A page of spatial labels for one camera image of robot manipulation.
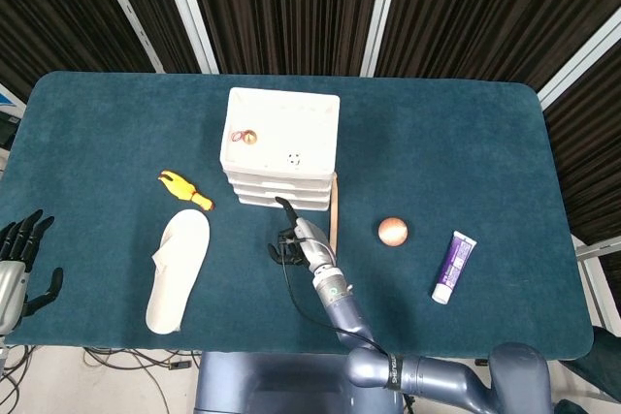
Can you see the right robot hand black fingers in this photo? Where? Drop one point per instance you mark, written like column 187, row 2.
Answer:
column 313, row 244

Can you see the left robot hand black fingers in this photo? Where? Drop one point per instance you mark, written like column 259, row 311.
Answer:
column 9, row 283

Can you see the clear plastic drawer with dividers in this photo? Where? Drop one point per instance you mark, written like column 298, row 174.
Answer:
column 262, row 192

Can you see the white plastic drawer cabinet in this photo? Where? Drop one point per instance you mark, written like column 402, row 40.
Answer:
column 281, row 118

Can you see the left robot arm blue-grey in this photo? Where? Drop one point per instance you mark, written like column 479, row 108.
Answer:
column 2, row 343

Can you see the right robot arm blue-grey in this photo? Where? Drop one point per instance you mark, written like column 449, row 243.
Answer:
column 339, row 307

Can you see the wooden drumstick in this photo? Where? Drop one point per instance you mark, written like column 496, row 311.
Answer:
column 334, row 210

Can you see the orange cork ball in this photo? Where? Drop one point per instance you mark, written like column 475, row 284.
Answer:
column 393, row 231

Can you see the purple white toothpaste tube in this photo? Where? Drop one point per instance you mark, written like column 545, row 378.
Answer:
column 451, row 273

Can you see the white disposable slipper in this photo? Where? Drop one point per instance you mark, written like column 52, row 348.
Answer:
column 174, row 278

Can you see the yellow rubber chicken toy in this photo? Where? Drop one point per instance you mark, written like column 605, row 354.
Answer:
column 182, row 188

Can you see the blue-grey robot torso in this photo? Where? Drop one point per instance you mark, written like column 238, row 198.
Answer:
column 271, row 385

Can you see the black power plug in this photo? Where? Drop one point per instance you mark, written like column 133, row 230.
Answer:
column 179, row 364

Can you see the blue white box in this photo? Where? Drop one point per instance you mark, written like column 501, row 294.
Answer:
column 7, row 101

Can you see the teal table cloth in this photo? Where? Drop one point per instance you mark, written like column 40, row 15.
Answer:
column 121, row 118

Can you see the dark pleated curtain panel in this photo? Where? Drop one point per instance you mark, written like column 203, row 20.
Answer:
column 597, row 152
column 291, row 7
column 485, row 7
column 48, row 7
column 155, row 7

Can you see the dark teal cloth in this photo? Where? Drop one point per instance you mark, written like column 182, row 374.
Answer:
column 606, row 351

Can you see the white partition post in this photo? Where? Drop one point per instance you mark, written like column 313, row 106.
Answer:
column 383, row 11
column 582, row 61
column 189, row 11
column 129, row 11

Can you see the aluminium frame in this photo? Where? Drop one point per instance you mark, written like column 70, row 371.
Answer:
column 594, row 250

